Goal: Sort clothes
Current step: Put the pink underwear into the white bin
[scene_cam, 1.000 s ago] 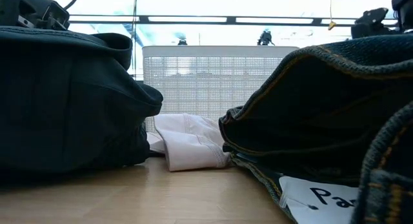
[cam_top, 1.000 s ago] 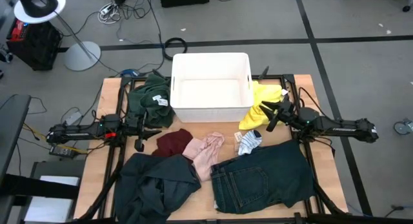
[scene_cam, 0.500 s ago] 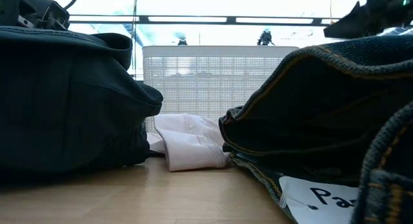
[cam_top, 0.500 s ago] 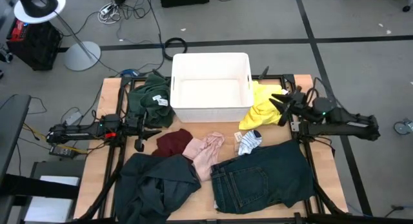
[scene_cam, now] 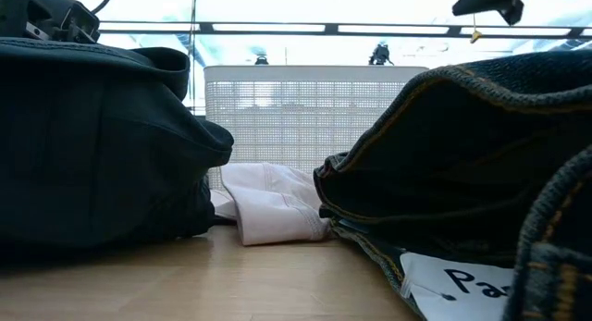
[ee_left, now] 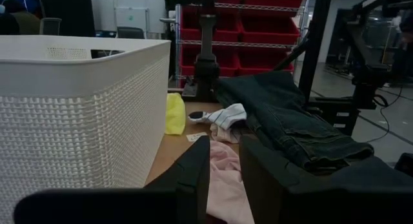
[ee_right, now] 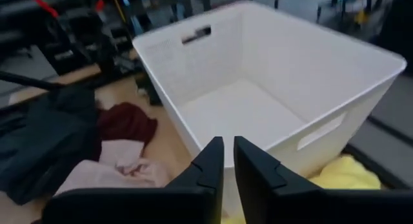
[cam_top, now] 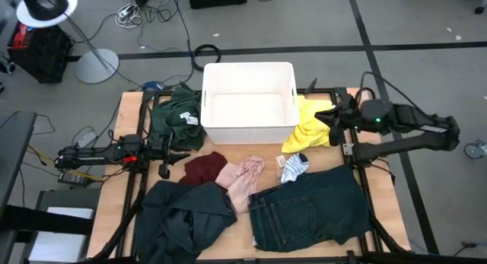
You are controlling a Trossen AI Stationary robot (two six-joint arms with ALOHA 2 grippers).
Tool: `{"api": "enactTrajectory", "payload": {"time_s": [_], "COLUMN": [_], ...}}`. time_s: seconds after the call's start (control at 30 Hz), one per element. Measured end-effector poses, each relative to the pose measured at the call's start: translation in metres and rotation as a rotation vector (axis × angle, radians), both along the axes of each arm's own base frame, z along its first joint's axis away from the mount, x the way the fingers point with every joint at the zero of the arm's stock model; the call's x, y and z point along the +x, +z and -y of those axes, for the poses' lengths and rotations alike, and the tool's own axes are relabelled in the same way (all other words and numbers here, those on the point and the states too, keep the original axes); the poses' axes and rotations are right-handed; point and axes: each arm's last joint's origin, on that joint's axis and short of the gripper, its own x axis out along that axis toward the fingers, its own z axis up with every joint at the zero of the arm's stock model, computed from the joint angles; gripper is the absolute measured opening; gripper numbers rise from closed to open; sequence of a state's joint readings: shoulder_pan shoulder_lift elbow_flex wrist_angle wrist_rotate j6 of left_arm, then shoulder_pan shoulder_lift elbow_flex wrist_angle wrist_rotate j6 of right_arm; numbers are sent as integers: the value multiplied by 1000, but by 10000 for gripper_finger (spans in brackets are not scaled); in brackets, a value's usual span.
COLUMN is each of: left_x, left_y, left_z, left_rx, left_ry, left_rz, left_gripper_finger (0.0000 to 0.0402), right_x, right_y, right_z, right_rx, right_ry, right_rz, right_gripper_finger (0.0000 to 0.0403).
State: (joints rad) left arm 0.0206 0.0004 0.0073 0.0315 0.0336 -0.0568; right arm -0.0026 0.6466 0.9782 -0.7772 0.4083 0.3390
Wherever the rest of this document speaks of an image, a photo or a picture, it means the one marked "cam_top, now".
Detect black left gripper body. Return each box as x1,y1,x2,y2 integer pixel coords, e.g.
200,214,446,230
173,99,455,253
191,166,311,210
146,129,174,164

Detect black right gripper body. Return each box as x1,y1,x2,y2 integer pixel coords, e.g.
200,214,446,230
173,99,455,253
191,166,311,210
333,93,361,132

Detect yellow garment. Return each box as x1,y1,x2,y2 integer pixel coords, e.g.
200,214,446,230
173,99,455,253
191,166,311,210
281,95,336,154

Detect dark green knit sweater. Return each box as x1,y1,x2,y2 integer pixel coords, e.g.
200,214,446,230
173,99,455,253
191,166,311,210
149,86,207,152

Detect maroon garment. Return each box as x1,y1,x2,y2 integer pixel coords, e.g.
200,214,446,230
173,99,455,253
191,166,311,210
178,151,229,187

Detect blue striped white sock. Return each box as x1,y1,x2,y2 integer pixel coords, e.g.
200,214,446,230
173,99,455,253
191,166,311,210
280,152,310,184

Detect dark teal jacket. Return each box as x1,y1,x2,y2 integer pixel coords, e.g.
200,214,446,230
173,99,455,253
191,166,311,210
133,180,238,264

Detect pink garment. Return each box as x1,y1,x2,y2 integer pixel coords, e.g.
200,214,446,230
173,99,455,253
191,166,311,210
214,154,266,215

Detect dark blue jeans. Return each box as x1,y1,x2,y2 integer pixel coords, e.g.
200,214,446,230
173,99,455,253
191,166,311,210
247,164,373,254

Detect grey small box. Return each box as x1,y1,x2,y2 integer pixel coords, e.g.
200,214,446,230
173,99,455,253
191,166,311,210
74,130,98,149

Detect white perforated plastic basket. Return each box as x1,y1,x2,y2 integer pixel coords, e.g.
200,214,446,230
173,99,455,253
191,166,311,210
200,62,301,145

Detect black power adapter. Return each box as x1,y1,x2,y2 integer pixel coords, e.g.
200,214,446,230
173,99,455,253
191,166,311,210
57,170,93,188

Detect grey caster wheel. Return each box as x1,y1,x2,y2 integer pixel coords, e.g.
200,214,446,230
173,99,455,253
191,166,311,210
463,138,487,161

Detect white power strip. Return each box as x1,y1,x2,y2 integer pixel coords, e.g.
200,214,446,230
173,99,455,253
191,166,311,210
115,2,144,30

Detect black crate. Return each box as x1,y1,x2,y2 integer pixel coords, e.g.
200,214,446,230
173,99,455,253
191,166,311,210
7,22,75,84

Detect black desk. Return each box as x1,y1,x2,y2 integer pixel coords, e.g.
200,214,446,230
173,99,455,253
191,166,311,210
0,110,38,234

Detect red device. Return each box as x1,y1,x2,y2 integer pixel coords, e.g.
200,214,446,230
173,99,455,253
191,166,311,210
10,23,34,50

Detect black table frame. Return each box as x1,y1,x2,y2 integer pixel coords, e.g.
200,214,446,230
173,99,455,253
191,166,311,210
93,87,412,264

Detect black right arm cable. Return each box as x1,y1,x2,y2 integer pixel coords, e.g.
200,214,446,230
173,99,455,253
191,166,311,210
358,70,419,110

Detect white ring lamp stand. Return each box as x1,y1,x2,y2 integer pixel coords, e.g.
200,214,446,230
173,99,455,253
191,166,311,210
15,0,120,85

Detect coiled black cable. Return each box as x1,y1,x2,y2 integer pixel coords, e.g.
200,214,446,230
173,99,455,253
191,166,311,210
193,43,222,72

